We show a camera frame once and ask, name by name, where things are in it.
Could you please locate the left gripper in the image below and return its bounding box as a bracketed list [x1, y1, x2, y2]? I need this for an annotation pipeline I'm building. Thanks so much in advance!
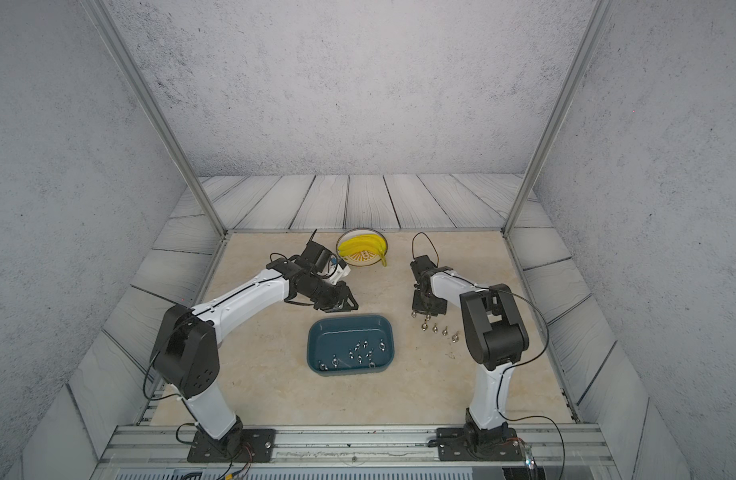
[305, 275, 363, 312]

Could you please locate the teal plastic storage box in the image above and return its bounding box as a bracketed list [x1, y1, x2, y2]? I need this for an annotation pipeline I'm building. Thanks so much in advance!
[307, 315, 395, 377]

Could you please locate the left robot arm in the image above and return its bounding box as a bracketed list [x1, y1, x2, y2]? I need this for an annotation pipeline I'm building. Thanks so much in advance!
[150, 255, 359, 453]

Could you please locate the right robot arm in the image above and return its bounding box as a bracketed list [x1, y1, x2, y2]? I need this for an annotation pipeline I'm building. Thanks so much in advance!
[411, 256, 530, 452]

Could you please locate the round patterned plate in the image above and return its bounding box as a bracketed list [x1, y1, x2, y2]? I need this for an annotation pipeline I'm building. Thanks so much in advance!
[336, 227, 389, 268]

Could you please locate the yellow banana bunch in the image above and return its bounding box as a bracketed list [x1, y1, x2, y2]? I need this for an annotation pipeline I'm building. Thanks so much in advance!
[337, 234, 388, 268]

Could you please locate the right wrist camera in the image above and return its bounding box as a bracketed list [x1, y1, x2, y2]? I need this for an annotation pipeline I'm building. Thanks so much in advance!
[410, 255, 437, 290]

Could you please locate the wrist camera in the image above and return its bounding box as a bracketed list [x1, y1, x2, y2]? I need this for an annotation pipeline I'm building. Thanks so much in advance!
[302, 239, 351, 285]
[410, 255, 437, 290]

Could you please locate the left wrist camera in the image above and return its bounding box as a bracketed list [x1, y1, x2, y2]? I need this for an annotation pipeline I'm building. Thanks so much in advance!
[302, 239, 351, 285]

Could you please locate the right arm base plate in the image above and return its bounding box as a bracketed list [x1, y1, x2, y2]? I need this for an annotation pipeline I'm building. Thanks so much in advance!
[427, 425, 525, 462]

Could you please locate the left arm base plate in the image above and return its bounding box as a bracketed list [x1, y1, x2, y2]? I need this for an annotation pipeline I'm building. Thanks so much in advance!
[187, 427, 277, 464]

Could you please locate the aluminium mounting rail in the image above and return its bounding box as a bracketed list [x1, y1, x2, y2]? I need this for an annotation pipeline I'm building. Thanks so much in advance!
[99, 424, 619, 479]

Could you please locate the right frame post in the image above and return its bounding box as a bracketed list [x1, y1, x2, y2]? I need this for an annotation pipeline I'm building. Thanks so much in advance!
[502, 0, 613, 239]

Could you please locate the frame post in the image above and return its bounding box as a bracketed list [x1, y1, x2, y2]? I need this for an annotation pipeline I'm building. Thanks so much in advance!
[82, 0, 228, 239]
[502, 0, 613, 239]

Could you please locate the left frame post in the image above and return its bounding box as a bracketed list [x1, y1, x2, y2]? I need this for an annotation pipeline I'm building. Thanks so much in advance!
[82, 0, 228, 239]

